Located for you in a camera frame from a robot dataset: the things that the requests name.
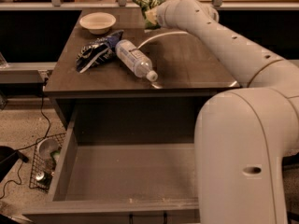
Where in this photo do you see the green jalapeno chip bag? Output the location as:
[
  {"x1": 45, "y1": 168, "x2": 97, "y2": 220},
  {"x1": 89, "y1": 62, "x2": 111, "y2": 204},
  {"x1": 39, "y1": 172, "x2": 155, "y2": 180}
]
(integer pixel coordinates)
[{"x1": 132, "y1": 0, "x2": 166, "y2": 30}]

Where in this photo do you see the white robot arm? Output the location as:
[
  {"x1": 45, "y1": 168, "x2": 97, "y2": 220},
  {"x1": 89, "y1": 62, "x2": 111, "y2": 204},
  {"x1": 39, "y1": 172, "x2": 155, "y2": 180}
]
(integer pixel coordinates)
[{"x1": 157, "y1": 0, "x2": 299, "y2": 224}]

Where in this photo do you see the blue chip bag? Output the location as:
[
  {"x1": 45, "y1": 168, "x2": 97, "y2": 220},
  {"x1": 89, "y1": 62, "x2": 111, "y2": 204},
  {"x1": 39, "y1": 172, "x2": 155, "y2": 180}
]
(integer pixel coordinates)
[{"x1": 76, "y1": 30, "x2": 123, "y2": 73}]

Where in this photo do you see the open grey top drawer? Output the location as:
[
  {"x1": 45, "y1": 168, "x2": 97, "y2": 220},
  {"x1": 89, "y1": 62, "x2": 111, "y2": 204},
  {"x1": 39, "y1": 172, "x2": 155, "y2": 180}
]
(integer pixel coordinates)
[{"x1": 24, "y1": 103, "x2": 200, "y2": 224}]

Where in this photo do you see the clear plastic water bottle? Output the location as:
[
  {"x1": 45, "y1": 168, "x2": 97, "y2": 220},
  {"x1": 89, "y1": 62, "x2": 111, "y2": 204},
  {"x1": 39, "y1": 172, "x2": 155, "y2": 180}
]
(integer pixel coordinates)
[{"x1": 116, "y1": 39, "x2": 158, "y2": 82}]

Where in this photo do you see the grey cabinet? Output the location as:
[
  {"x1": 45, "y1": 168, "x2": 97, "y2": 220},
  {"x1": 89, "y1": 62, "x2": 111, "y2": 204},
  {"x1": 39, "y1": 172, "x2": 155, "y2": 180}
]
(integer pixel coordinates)
[{"x1": 46, "y1": 9, "x2": 239, "y2": 124}]

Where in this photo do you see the white paper bowl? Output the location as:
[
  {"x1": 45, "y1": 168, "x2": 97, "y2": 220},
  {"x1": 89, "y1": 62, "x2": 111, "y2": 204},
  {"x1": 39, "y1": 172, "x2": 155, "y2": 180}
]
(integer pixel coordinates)
[{"x1": 79, "y1": 12, "x2": 116, "y2": 35}]

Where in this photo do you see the black object at left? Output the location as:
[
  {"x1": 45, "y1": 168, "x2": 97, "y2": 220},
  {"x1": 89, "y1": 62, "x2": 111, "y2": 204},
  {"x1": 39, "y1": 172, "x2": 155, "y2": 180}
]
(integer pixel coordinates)
[{"x1": 0, "y1": 146, "x2": 29, "y2": 182}]

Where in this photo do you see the black drawer handle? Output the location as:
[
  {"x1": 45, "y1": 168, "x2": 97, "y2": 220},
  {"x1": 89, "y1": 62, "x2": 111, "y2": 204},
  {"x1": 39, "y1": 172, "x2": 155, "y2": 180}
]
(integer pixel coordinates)
[{"x1": 128, "y1": 213, "x2": 168, "y2": 224}]

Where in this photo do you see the black wire basket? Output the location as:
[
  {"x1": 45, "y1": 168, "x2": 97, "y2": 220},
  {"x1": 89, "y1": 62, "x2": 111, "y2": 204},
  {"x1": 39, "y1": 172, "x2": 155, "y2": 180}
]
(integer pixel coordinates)
[{"x1": 29, "y1": 133, "x2": 65, "y2": 192}]

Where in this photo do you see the black power cable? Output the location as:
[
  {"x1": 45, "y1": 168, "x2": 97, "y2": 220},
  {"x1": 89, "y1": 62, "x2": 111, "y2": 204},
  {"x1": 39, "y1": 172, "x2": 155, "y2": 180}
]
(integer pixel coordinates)
[{"x1": 0, "y1": 77, "x2": 52, "y2": 200}]

